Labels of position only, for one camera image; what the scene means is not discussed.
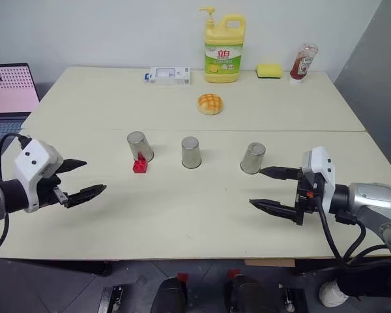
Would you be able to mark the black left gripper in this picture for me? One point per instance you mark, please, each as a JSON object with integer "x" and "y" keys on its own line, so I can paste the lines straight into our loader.
{"x": 47, "y": 190}

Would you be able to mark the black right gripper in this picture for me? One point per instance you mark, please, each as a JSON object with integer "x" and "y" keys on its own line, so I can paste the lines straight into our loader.
{"x": 308, "y": 195}

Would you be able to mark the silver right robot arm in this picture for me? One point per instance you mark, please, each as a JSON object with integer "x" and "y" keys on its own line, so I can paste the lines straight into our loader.
{"x": 368, "y": 199}

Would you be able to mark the upturned steel cup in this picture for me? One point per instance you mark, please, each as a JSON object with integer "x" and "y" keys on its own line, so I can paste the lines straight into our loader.
{"x": 252, "y": 158}
{"x": 140, "y": 145}
{"x": 191, "y": 153}

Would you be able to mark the red toy block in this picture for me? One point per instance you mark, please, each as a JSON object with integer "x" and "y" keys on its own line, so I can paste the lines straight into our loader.
{"x": 140, "y": 167}

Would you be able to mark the brown cardboard strip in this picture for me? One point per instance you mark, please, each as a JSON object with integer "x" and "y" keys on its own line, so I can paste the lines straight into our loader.
{"x": 269, "y": 262}

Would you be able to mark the dark rounded shape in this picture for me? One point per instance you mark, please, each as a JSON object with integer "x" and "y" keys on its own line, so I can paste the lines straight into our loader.
{"x": 247, "y": 295}
{"x": 167, "y": 296}

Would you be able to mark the golden pineapple bun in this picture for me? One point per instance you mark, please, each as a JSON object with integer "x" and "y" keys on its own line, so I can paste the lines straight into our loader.
{"x": 210, "y": 104}

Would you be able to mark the grey open laptop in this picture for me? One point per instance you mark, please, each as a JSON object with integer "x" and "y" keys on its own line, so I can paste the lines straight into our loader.
{"x": 6, "y": 91}

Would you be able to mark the white shoe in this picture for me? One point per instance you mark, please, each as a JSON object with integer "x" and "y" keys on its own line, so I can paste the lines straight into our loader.
{"x": 332, "y": 295}

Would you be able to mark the yellow green sponge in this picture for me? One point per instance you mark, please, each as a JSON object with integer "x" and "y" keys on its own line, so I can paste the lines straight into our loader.
{"x": 268, "y": 71}

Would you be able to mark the upside-down ketchup bottle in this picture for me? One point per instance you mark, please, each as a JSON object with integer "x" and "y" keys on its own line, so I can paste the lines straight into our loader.
{"x": 301, "y": 65}

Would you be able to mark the white flat carton box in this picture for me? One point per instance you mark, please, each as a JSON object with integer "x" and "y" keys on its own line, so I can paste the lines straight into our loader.
{"x": 167, "y": 75}

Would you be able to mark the yellow dish soap pump bottle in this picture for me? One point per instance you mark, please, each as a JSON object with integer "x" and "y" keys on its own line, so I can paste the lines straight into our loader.
{"x": 222, "y": 55}

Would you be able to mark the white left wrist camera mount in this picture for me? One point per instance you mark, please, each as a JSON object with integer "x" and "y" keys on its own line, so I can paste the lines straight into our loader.
{"x": 32, "y": 159}

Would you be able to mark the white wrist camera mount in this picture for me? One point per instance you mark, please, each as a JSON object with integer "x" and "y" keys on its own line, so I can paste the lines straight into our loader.
{"x": 32, "y": 159}
{"x": 326, "y": 169}

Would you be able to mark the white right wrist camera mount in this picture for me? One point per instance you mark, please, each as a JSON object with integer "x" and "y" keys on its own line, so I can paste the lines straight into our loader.
{"x": 326, "y": 169}

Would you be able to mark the metal floor bracket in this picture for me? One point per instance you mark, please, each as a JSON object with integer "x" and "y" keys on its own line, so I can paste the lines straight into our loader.
{"x": 291, "y": 298}
{"x": 114, "y": 300}

